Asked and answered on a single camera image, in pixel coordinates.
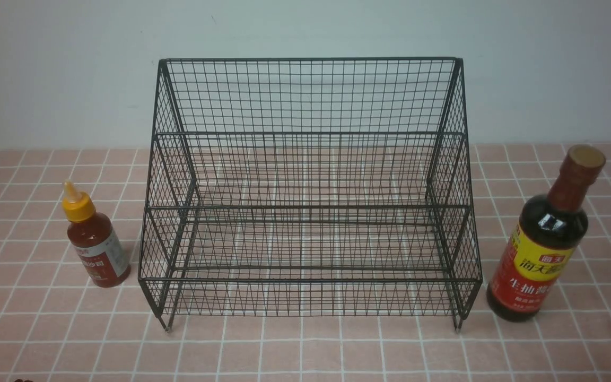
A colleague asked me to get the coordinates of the chili sauce bottle yellow cap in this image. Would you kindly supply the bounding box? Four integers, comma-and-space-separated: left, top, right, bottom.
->
62, 180, 131, 288

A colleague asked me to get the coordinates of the soy sauce bottle red label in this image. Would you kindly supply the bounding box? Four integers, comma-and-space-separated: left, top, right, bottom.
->
486, 144, 606, 323

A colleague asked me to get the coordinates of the black wire mesh rack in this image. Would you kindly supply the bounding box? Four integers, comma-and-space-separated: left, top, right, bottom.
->
138, 57, 483, 331

